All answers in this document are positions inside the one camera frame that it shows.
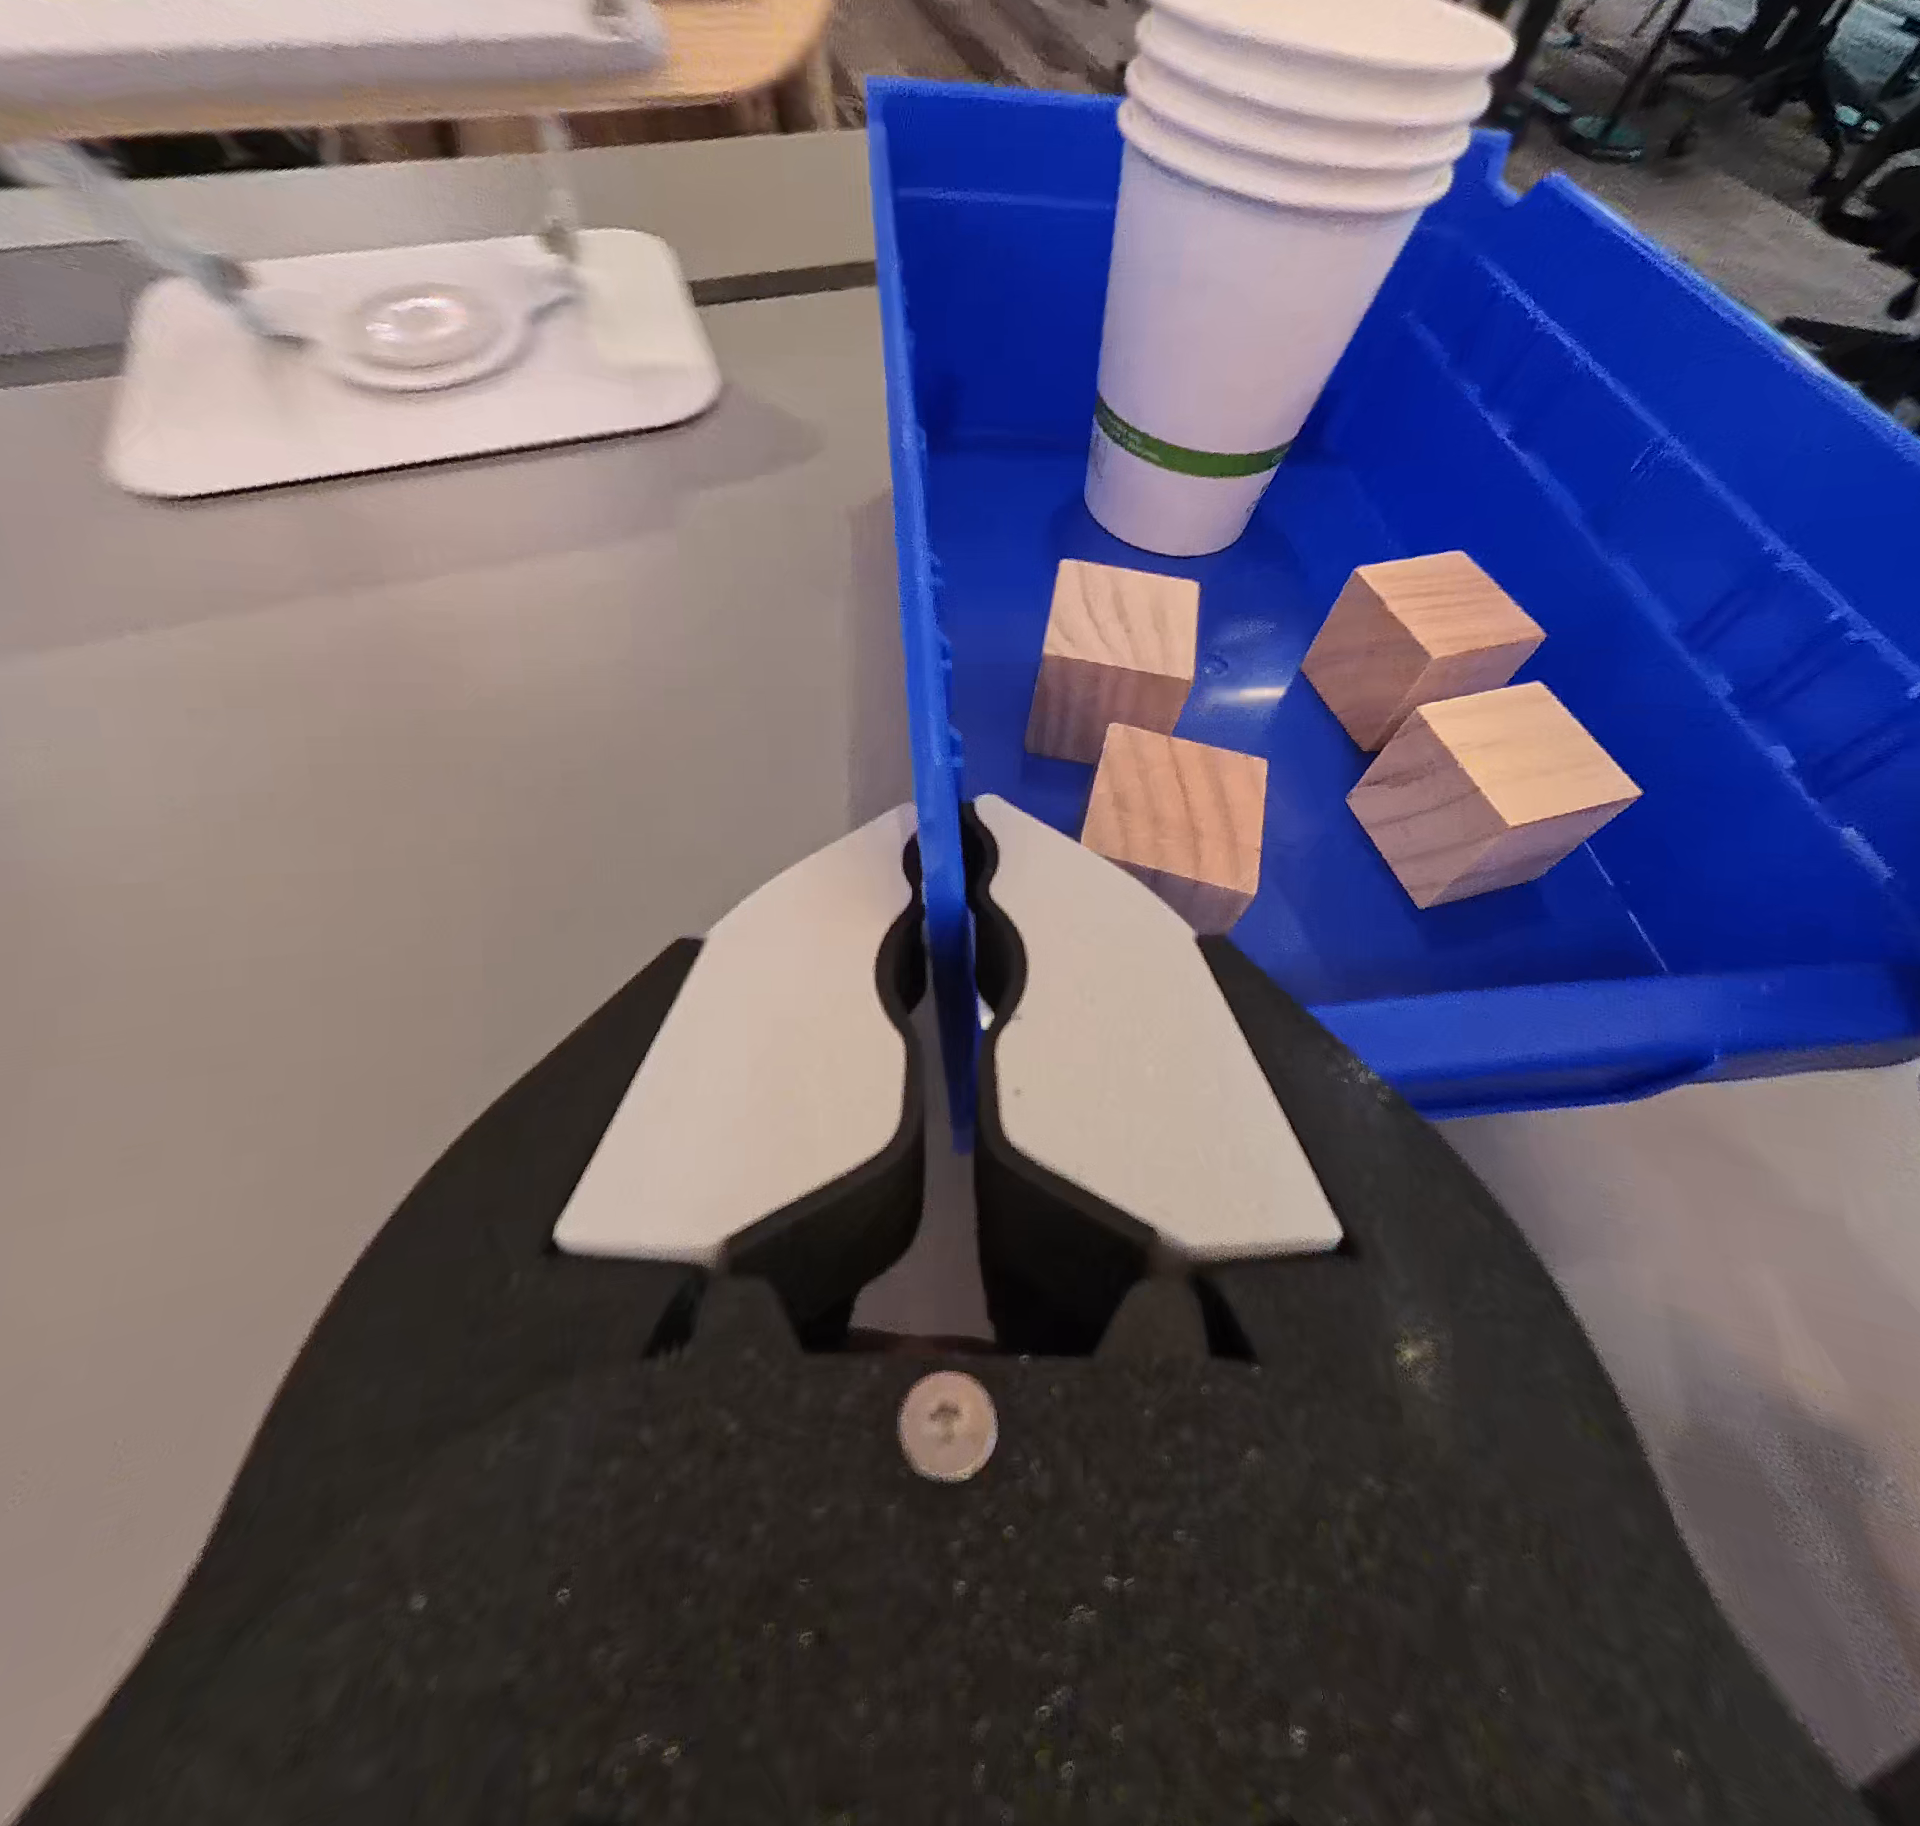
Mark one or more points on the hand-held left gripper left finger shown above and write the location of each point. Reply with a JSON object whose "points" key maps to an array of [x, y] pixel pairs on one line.
{"points": [[751, 1076]]}

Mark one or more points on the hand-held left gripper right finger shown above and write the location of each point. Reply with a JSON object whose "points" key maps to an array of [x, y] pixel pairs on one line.
{"points": [[1141, 1091]]}

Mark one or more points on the white metal stand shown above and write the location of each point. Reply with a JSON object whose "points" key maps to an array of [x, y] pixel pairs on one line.
{"points": [[600, 357]]}

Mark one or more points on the wooden cube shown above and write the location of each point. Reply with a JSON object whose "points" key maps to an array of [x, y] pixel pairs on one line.
{"points": [[1178, 821], [1486, 791], [1411, 647], [1118, 657]]}

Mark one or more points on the blue plastic bin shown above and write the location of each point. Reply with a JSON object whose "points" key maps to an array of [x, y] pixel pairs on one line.
{"points": [[1650, 506]]}

